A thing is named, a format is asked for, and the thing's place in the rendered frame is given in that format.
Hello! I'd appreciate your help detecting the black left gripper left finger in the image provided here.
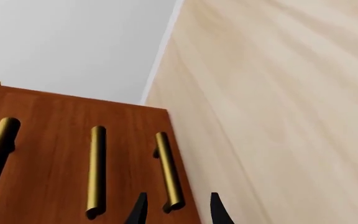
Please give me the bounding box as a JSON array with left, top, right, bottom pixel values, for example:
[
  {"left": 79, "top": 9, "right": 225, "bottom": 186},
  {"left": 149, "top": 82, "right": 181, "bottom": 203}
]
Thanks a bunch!
[{"left": 125, "top": 192, "right": 149, "bottom": 224}]

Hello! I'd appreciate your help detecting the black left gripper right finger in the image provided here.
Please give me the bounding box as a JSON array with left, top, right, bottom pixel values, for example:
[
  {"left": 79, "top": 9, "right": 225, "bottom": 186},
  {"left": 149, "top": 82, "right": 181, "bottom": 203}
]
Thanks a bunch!
[{"left": 210, "top": 192, "right": 236, "bottom": 224}]

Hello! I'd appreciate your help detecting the brown wooden cabinet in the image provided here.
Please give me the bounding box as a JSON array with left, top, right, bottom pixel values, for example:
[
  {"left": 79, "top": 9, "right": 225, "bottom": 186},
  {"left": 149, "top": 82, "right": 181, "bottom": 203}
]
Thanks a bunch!
[{"left": 0, "top": 80, "right": 202, "bottom": 224}]

